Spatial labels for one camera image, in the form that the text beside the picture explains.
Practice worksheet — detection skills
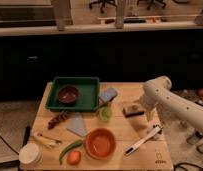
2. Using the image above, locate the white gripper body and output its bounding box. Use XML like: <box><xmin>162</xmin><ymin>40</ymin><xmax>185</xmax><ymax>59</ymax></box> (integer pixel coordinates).
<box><xmin>139</xmin><ymin>94</ymin><xmax>157</xmax><ymax>113</ymax></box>

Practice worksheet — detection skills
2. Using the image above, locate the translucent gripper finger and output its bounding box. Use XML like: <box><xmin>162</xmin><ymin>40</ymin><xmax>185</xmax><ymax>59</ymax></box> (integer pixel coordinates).
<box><xmin>146</xmin><ymin>110</ymin><xmax>155</xmax><ymax>122</ymax></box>

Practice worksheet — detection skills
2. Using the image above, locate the orange red bowl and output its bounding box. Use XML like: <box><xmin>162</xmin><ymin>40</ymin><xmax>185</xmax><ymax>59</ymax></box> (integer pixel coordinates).
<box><xmin>84</xmin><ymin>128</ymin><xmax>116</xmax><ymax>160</ymax></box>

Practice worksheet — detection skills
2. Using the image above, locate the brown toy sausage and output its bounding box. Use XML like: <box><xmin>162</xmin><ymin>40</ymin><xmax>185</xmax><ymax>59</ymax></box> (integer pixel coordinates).
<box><xmin>48</xmin><ymin>111</ymin><xmax>69</xmax><ymax>130</ymax></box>

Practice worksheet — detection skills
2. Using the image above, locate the wooden whiteboard eraser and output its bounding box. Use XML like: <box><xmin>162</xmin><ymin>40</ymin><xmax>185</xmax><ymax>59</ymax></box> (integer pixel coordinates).
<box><xmin>123</xmin><ymin>105</ymin><xmax>145</xmax><ymax>118</ymax></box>

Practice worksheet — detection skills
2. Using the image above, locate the dark red small bowl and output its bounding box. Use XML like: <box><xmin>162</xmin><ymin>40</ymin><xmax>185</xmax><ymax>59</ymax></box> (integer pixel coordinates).
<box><xmin>57</xmin><ymin>86</ymin><xmax>79</xmax><ymax>105</ymax></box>

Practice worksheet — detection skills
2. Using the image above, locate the green toy pepper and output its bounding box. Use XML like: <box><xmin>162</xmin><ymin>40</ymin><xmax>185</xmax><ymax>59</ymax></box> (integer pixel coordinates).
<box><xmin>59</xmin><ymin>139</ymin><xmax>83</xmax><ymax>165</ymax></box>

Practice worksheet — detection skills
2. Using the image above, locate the black floor cable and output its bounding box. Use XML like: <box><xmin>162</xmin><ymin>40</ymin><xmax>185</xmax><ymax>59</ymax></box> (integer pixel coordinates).
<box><xmin>0</xmin><ymin>129</ymin><xmax>20</xmax><ymax>156</ymax></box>

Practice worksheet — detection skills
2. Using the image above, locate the blue grey sponge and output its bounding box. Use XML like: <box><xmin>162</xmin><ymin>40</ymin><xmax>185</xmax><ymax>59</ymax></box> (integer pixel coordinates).
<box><xmin>99</xmin><ymin>87</ymin><xmax>118</xmax><ymax>103</ymax></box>

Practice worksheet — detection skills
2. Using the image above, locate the orange toy fruit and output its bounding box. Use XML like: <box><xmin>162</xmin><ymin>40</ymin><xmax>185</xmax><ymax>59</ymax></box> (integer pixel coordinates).
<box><xmin>67</xmin><ymin>150</ymin><xmax>81</xmax><ymax>165</ymax></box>

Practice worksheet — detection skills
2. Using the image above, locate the grey triangular cloth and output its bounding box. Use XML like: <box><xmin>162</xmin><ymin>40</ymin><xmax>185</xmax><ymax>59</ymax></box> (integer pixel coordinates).
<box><xmin>67</xmin><ymin>112</ymin><xmax>87</xmax><ymax>137</ymax></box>

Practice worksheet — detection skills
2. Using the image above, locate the black office chair base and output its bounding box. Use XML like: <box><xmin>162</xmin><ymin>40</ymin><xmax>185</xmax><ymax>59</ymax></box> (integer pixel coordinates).
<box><xmin>89</xmin><ymin>0</ymin><xmax>117</xmax><ymax>14</ymax></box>

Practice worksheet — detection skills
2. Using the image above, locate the green plastic tray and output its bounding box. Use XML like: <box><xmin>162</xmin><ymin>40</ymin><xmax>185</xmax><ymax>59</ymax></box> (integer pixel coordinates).
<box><xmin>46</xmin><ymin>77</ymin><xmax>100</xmax><ymax>112</ymax></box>

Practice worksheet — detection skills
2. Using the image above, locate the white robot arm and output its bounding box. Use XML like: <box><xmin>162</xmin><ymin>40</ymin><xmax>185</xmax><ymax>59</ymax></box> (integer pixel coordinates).
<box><xmin>139</xmin><ymin>76</ymin><xmax>203</xmax><ymax>134</ymax></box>

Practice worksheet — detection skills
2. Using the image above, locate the green small cup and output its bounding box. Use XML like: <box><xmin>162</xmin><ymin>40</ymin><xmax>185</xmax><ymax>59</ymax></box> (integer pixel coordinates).
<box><xmin>98</xmin><ymin>106</ymin><xmax>112</xmax><ymax>122</ymax></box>

